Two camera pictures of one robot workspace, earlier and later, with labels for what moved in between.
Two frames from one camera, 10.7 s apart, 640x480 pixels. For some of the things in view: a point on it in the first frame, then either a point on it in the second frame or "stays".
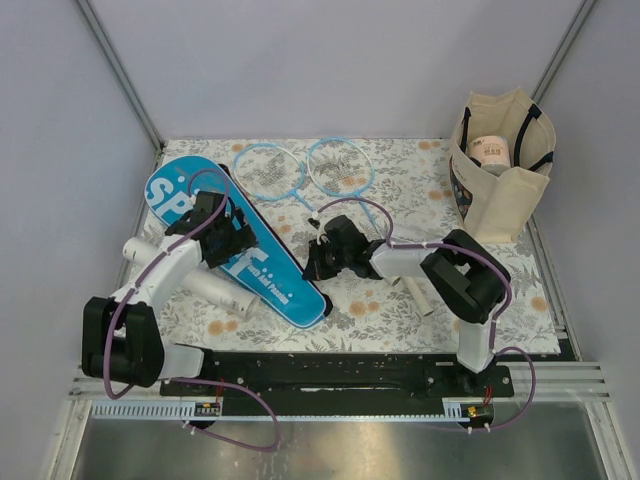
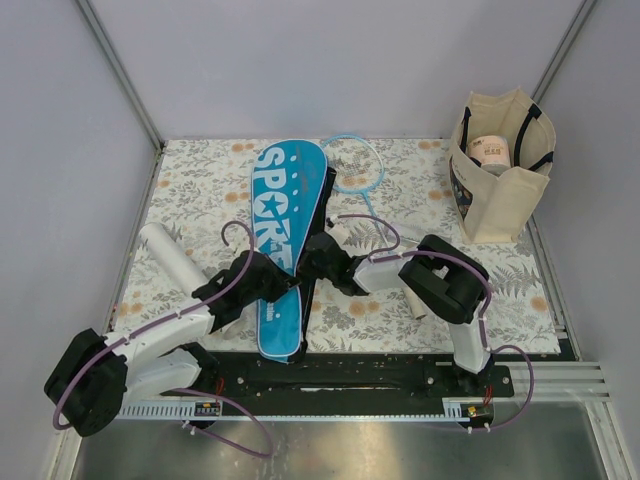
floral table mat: [353, 245] stays
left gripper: [242, 238] to [283, 281]
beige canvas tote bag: [494, 208] stays
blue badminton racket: [400, 283] to [357, 166]
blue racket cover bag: [270, 271] to [292, 186]
